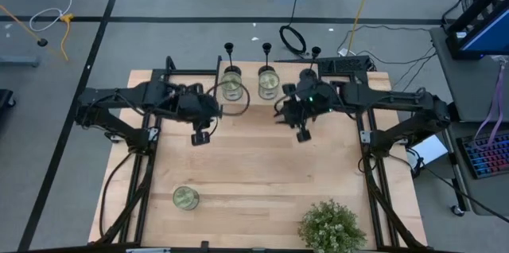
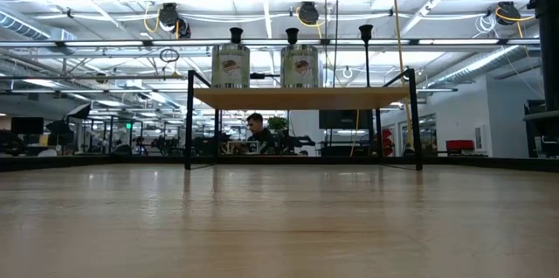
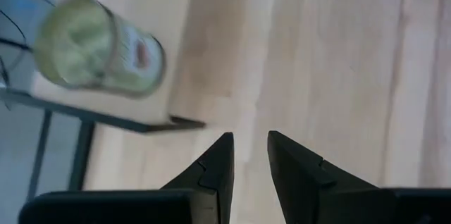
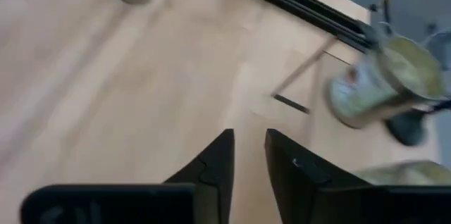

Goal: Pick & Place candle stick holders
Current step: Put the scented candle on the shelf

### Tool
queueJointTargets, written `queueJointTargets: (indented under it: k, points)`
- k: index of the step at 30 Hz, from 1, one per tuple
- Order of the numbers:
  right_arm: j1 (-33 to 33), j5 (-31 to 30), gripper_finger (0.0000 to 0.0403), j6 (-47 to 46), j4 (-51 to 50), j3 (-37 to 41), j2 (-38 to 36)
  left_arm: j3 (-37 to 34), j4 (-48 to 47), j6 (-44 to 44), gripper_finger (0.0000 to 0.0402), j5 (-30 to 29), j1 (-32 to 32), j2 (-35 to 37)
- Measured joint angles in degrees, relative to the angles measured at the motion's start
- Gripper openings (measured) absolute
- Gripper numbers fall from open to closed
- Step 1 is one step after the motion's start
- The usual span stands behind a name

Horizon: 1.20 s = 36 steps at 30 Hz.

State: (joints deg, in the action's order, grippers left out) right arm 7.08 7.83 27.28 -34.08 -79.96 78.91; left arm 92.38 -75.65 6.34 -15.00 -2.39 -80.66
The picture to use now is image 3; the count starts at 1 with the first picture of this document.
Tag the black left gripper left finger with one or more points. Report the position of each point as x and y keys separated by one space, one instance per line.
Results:
x=218 y=167

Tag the wooden shelf with black legs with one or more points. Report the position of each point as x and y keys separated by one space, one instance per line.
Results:
x=151 y=2

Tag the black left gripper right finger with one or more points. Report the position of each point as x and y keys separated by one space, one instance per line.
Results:
x=296 y=174

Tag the green glass jar candle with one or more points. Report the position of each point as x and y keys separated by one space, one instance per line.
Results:
x=81 y=41

